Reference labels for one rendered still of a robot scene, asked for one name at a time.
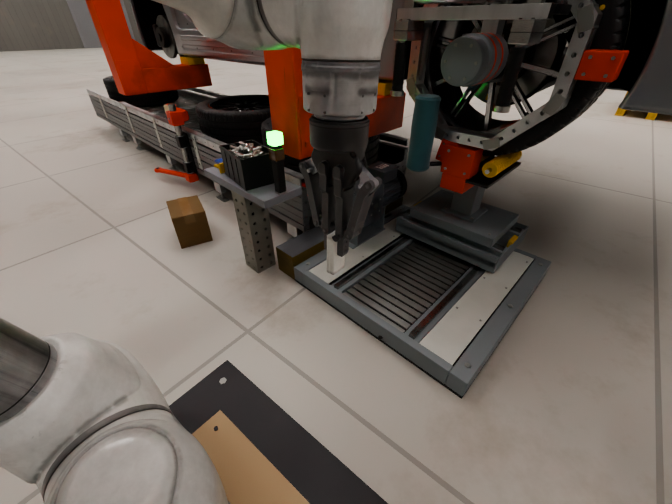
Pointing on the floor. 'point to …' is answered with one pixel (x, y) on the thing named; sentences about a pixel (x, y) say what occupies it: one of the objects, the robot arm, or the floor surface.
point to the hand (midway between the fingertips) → (336, 252)
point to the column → (254, 233)
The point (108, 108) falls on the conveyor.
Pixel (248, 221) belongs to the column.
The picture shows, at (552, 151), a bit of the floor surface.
